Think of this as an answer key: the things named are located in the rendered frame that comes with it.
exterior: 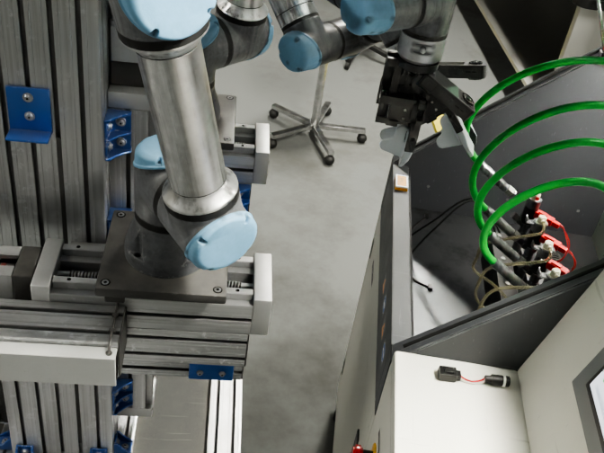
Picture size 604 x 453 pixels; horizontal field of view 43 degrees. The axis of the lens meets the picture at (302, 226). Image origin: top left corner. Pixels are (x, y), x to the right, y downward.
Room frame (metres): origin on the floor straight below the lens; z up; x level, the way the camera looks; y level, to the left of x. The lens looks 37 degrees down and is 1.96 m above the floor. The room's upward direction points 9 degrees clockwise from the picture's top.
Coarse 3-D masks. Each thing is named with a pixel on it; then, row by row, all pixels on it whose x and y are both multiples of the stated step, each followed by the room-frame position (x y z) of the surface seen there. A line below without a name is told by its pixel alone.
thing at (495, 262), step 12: (564, 180) 1.08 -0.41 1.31; (576, 180) 1.08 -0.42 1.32; (588, 180) 1.08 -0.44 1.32; (528, 192) 1.08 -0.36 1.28; (540, 192) 1.08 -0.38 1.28; (504, 204) 1.08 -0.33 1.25; (516, 204) 1.08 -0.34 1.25; (492, 216) 1.08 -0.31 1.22; (480, 240) 1.08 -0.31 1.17; (492, 264) 1.08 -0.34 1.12; (504, 264) 1.09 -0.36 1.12; (504, 276) 1.08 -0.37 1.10; (516, 276) 1.08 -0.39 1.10
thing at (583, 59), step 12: (552, 60) 1.33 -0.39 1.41; (564, 60) 1.32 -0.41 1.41; (576, 60) 1.32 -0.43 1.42; (588, 60) 1.32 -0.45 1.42; (600, 60) 1.32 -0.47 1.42; (528, 72) 1.32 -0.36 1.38; (504, 84) 1.32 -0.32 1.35; (492, 96) 1.32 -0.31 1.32; (480, 108) 1.32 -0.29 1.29; (468, 120) 1.32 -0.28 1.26; (468, 132) 1.32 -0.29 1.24
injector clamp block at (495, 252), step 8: (488, 240) 1.37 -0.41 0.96; (496, 248) 1.32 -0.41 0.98; (520, 248) 1.33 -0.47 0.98; (496, 256) 1.29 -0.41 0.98; (504, 256) 1.29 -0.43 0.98; (488, 264) 1.31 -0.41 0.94; (488, 272) 1.29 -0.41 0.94; (496, 272) 1.24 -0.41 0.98; (496, 280) 1.22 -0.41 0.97; (504, 280) 1.21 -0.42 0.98; (488, 288) 1.25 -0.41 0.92; (488, 296) 1.23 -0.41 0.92; (496, 296) 1.19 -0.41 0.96; (488, 304) 1.21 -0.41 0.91
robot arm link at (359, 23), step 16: (336, 0) 1.17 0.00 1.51; (352, 0) 1.11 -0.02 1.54; (368, 0) 1.09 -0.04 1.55; (384, 0) 1.11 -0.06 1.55; (400, 0) 1.12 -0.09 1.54; (416, 0) 1.14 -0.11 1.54; (352, 16) 1.11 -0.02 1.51; (368, 16) 1.09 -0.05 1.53; (384, 16) 1.10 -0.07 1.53; (400, 16) 1.12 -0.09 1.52; (416, 16) 1.14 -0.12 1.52; (352, 32) 1.11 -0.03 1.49; (368, 32) 1.09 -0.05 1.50
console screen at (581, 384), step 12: (600, 360) 0.82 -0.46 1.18; (588, 372) 0.82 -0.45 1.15; (600, 372) 0.80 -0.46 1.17; (576, 384) 0.83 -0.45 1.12; (588, 384) 0.81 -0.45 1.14; (600, 384) 0.79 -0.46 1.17; (576, 396) 0.81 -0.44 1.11; (588, 396) 0.79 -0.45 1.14; (600, 396) 0.77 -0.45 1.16; (588, 408) 0.77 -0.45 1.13; (600, 408) 0.75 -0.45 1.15; (588, 420) 0.75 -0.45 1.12; (600, 420) 0.74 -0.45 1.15; (588, 432) 0.74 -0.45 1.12; (600, 432) 0.72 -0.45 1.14; (588, 444) 0.72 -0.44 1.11; (600, 444) 0.70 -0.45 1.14
